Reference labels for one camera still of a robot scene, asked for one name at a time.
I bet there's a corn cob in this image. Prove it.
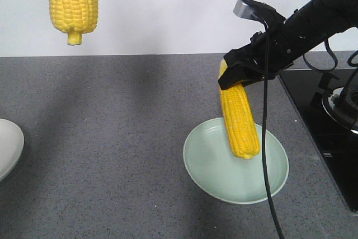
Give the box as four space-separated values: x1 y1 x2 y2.
218 59 261 161
49 0 98 46

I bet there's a black gas cooktop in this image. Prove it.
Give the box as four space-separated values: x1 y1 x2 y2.
280 69 357 213

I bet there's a silver stove burner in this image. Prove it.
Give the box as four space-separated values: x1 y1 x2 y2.
322 86 357 134

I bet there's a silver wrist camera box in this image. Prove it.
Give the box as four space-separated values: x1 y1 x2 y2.
233 0 276 22

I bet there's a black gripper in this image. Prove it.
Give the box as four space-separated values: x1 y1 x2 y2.
218 12 310 90

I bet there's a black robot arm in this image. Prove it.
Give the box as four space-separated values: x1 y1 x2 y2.
218 0 357 90

